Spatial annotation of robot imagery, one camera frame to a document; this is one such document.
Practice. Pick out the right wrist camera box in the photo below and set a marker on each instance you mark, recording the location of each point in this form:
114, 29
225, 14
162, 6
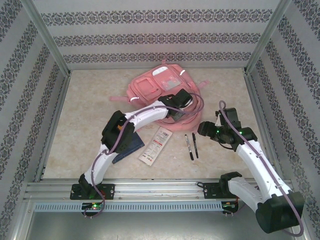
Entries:
219, 121

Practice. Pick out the aluminium side rail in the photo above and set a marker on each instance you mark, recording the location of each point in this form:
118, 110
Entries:
56, 120
255, 100

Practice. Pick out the circuit board green light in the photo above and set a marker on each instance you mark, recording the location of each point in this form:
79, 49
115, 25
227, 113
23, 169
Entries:
93, 206

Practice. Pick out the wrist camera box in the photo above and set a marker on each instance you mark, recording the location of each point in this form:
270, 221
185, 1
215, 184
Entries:
219, 121
188, 102

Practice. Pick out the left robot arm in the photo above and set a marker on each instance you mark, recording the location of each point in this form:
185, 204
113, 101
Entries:
147, 115

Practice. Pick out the pink school backpack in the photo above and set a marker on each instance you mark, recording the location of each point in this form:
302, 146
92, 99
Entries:
150, 87

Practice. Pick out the circuit board blue light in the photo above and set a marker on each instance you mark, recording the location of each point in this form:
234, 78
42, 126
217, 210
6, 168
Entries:
228, 205

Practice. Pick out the aluminium mounting rail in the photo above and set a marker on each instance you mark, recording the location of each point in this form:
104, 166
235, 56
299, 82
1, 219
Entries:
155, 187

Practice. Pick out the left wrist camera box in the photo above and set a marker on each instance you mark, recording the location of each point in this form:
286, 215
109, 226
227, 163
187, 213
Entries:
188, 102

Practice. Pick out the blue notebook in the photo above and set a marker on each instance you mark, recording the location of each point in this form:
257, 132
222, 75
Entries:
132, 148

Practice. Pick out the grey metal panel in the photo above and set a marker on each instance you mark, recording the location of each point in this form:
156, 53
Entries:
160, 227

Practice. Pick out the aluminium frame post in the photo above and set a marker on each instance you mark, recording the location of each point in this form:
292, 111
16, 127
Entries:
270, 32
45, 35

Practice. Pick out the aluminium front upright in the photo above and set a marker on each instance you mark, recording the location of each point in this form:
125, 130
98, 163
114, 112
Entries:
21, 220

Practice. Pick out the white stationery package with barcode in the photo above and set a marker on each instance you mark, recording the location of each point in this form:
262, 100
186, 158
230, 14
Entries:
156, 146

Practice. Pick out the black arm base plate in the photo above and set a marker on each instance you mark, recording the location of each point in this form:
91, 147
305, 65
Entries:
110, 191
211, 191

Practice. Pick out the black marker pen white label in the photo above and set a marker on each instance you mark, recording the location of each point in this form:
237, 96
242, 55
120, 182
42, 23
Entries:
189, 147

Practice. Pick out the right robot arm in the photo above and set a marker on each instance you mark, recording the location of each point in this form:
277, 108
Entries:
250, 192

